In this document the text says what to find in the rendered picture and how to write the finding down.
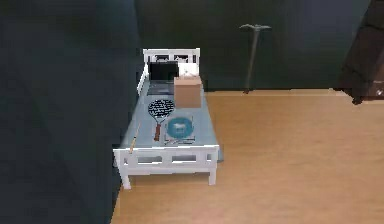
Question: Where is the blue round plate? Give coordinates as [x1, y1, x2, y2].
[166, 116, 194, 140]

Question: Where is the brown cardboard box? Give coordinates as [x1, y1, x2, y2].
[173, 76, 203, 109]

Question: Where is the white framed bed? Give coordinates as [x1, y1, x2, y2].
[112, 47, 221, 190]

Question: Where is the white pillow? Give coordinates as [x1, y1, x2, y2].
[177, 62, 200, 78]

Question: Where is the black open laptop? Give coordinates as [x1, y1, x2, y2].
[146, 61, 179, 97]

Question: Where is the thin tan stick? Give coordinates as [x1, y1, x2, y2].
[128, 122, 142, 155]

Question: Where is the thin square wire frame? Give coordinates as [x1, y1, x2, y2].
[162, 114, 197, 146]

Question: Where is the black tennis racket red handle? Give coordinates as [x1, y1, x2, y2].
[147, 98, 176, 142]

